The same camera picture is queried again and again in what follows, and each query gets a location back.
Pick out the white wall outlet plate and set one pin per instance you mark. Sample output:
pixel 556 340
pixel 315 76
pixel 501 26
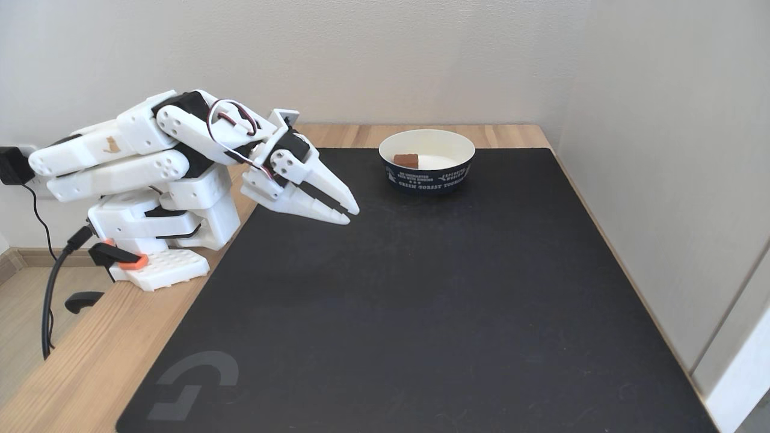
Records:
pixel 36 189

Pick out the black desk mat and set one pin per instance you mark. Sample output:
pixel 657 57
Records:
pixel 451 337

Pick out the black and white paper bowl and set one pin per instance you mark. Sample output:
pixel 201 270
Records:
pixel 428 177

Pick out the brown brick toy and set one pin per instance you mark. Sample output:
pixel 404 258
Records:
pixel 406 160

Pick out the black power adapter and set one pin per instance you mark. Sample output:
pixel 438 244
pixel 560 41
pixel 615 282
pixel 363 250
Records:
pixel 12 165

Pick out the black orange table clamp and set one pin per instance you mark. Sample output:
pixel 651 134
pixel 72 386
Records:
pixel 114 255

